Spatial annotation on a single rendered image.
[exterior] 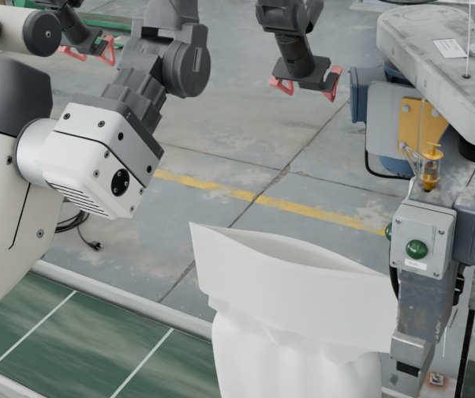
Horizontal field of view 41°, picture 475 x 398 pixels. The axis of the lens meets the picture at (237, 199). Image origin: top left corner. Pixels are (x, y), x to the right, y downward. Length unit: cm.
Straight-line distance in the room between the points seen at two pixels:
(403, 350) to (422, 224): 29
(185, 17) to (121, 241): 235
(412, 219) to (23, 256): 54
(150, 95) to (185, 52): 7
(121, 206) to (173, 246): 225
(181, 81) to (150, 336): 134
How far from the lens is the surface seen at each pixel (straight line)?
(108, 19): 613
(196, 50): 88
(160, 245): 307
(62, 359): 211
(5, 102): 87
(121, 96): 82
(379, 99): 132
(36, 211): 93
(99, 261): 306
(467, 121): 99
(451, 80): 107
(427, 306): 103
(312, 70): 130
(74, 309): 226
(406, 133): 132
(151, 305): 214
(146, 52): 89
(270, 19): 118
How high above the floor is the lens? 184
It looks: 34 degrees down
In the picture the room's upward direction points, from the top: 6 degrees counter-clockwise
